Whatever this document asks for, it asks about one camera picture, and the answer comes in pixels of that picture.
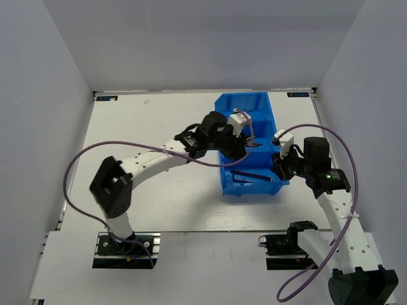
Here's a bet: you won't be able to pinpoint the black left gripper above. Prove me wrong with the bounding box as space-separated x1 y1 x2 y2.
206 121 247 159

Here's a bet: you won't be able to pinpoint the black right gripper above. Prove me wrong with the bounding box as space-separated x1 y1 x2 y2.
270 143 312 180

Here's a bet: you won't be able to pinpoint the yellow needle-nose pliers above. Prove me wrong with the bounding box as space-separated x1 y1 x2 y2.
244 136 263 148

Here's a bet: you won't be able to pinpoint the large brown hex key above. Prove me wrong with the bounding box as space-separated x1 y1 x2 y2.
231 170 273 184

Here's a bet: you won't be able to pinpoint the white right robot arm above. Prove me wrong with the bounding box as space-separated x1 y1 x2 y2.
272 133 399 304

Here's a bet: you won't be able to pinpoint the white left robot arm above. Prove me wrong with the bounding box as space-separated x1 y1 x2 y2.
90 109 252 254

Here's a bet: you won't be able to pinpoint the blue three-compartment plastic bin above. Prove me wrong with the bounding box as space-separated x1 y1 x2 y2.
214 92 289 196

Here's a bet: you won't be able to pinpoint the right corner label sticker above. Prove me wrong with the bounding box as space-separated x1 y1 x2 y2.
287 91 310 98

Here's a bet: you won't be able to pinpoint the corner label sticker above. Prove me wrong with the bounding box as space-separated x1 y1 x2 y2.
96 96 118 102
287 91 310 98

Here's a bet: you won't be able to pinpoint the left corner label sticker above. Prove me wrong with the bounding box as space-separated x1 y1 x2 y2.
96 96 118 102

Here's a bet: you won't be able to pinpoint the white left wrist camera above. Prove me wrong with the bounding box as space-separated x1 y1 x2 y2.
227 108 252 137

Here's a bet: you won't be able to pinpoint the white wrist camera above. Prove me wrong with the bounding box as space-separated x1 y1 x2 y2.
227 108 252 137
272 129 294 159

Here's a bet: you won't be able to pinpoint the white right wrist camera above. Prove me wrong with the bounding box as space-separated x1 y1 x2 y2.
272 129 294 159

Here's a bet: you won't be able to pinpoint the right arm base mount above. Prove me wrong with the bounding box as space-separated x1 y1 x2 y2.
258 234 317 271

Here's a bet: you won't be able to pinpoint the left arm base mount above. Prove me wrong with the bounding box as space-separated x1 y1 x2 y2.
92 233 160 269

